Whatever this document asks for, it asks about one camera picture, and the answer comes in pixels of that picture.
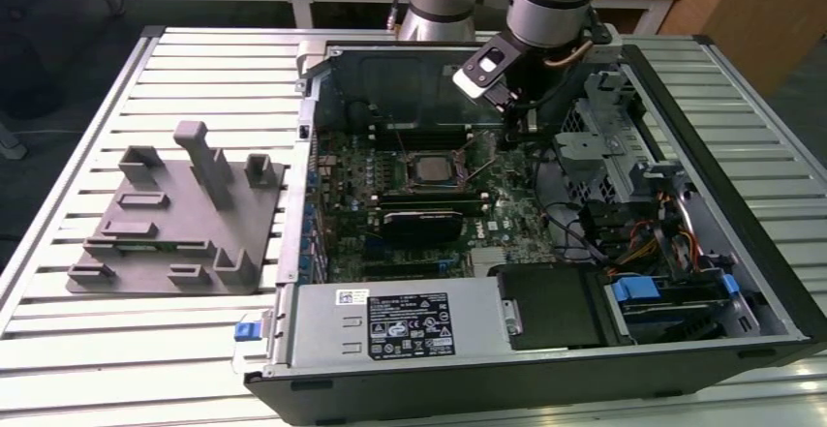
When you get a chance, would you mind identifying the metal socket cover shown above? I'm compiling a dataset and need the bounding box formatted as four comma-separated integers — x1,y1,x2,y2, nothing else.
456,131,504,168

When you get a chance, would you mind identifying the silver CPU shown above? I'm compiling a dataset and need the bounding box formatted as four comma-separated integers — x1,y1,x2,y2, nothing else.
412,153,455,185

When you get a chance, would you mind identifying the CPU socket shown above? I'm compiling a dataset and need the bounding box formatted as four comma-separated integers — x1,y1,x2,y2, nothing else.
399,148,471,194

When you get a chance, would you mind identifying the grey metal drive cage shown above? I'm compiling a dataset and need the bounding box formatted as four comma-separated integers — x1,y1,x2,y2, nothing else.
552,71,655,205

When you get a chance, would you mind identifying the green motherboard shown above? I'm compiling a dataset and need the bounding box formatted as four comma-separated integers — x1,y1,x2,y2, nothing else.
309,129,563,286

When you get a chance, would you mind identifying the black graphics card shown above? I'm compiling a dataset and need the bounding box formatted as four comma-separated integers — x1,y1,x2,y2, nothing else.
379,208,465,245

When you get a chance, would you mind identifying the silver chipset heat sink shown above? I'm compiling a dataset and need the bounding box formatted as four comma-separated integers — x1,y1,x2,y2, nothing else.
469,246,511,274

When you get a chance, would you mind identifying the wooden cabinet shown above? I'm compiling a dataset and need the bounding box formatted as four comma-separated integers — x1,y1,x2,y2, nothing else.
657,0,827,99

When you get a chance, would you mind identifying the blue disk carrier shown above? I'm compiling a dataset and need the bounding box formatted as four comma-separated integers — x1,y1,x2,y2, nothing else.
611,275,661,306

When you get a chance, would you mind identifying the black plastic shroud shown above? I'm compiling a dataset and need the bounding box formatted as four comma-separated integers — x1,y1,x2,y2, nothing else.
493,261,613,351

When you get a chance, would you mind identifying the metal disk bay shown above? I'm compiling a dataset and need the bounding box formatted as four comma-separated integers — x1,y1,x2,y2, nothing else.
600,271,764,347

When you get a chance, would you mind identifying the silver power supply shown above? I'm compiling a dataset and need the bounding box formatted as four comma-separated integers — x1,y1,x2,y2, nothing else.
273,279,517,370

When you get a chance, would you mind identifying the grey parts rack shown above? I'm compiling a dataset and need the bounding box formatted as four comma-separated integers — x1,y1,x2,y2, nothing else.
65,119,289,297

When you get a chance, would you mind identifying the black PC case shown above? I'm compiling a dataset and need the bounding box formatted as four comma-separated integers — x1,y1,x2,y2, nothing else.
229,34,827,427

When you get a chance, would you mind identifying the green RAM stick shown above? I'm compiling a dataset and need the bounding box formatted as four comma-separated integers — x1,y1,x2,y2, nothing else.
112,241,181,255

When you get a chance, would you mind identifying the pale furniture foot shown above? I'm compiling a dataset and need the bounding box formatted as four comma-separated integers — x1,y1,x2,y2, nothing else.
0,119,28,160

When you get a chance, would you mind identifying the black cable with copper end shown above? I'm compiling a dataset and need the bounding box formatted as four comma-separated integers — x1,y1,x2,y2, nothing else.
528,8,615,108

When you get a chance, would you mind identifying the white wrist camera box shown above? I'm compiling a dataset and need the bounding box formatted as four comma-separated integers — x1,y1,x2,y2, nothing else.
449,42,521,104

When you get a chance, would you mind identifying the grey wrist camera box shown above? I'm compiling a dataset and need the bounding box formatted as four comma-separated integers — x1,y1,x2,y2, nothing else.
588,23,625,63

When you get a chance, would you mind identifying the silver case handle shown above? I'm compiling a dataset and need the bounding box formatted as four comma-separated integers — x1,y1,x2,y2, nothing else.
295,39,332,82

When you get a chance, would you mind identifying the orange yellow wire bundle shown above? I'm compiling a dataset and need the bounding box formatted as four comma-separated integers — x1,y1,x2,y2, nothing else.
605,193,707,273

